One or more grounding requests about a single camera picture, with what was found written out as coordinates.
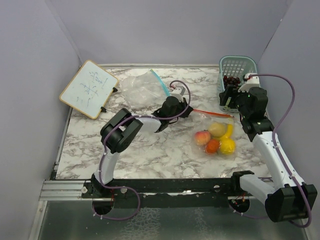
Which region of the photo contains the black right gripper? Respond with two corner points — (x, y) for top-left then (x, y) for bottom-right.
(220, 84), (253, 118)

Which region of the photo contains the blue zip clear bag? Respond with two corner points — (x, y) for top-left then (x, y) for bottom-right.
(120, 69), (170, 109)

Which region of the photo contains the orange zip clear bag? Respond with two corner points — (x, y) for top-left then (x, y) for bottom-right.
(191, 109), (236, 159)

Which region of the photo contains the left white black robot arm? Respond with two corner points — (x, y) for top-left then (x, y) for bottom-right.
(91, 96), (194, 198)

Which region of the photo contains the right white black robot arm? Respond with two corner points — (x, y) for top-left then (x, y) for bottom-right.
(219, 84), (318, 223)

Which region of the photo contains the fake tan pear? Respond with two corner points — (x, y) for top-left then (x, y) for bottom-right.
(207, 122), (227, 138)

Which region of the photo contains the fake pink peach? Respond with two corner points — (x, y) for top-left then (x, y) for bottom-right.
(194, 130), (211, 146)

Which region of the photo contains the fake yellow banana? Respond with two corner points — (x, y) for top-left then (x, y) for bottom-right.
(220, 124), (234, 140)

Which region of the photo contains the fake yellow lemon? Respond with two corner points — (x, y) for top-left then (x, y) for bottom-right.
(219, 138), (236, 155)

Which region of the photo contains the fake orange tomato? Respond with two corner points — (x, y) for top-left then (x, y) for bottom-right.
(204, 138), (220, 154)

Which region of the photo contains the teal plastic basket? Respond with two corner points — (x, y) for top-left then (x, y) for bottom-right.
(217, 55), (258, 113)

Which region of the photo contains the yellow framed whiteboard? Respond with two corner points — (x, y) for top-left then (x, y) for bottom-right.
(59, 60), (119, 119)

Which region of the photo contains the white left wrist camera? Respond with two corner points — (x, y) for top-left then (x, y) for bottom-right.
(171, 86), (186, 102)

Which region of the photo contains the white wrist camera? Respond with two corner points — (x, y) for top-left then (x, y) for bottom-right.
(171, 86), (186, 102)
(238, 73), (260, 93)

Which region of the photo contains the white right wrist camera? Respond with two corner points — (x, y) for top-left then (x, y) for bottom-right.
(238, 73), (260, 93)

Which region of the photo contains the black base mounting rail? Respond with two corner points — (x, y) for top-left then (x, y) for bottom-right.
(81, 177), (250, 209)

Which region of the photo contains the aluminium extrusion rail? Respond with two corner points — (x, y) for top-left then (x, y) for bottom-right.
(39, 178), (241, 202)

